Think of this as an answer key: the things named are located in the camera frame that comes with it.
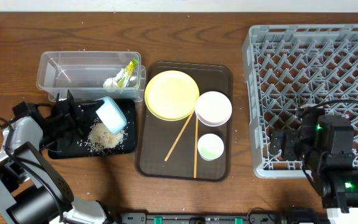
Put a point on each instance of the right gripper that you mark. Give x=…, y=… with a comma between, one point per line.
x=290, y=137

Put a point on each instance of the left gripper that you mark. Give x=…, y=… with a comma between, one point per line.
x=77, y=110

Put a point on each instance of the light blue bowl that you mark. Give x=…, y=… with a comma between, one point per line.
x=111, y=115

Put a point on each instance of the pile of rice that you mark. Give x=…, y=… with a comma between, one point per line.
x=100, y=141

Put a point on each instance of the white tissue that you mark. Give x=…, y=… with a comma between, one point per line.
x=114, y=81

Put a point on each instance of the green snack wrapper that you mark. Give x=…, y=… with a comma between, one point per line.
x=129, y=69

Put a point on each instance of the white green cup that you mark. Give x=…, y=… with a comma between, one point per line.
x=210, y=147

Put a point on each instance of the pink white bowl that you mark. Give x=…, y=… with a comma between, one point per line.
x=213, y=108

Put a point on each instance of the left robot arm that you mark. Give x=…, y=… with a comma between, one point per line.
x=31, y=190

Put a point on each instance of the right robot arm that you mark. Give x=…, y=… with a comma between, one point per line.
x=323, y=143

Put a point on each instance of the grey dishwasher rack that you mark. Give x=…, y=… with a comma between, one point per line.
x=289, y=66

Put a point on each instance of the clear plastic bin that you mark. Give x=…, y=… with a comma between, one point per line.
x=83, y=75

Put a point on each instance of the black tray bin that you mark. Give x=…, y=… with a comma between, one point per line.
x=68, y=148

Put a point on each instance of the yellow plate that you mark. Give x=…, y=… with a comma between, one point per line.
x=171, y=95

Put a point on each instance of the wooden chopstick right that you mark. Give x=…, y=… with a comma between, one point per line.
x=196, y=149

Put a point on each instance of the wooden chopstick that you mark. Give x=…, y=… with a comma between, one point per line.
x=196, y=149
x=178, y=137

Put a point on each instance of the wooden chopstick left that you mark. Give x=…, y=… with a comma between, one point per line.
x=178, y=137

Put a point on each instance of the dark brown serving tray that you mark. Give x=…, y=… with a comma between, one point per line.
x=157, y=135

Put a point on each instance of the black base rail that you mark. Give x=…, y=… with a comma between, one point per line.
x=260, y=217

